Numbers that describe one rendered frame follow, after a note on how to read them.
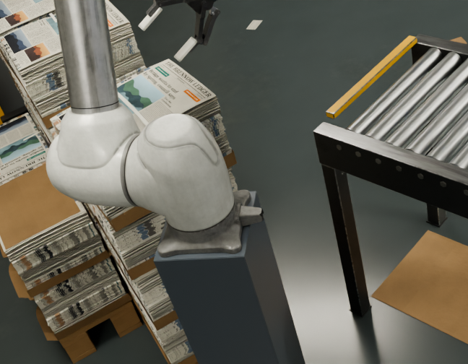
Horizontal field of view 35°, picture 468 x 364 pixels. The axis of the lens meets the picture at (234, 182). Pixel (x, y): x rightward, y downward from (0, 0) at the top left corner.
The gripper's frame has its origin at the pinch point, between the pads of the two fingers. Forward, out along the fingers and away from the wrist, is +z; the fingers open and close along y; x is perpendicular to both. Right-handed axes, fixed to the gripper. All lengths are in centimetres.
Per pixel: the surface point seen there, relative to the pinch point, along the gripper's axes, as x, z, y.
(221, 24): 210, -28, 148
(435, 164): -46, -23, 56
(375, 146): -30, -17, 53
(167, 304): -10, 57, 53
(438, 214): 0, -19, 137
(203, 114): -13.3, 6.9, 15.0
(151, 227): -10, 40, 30
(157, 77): 7.3, 8.4, 10.5
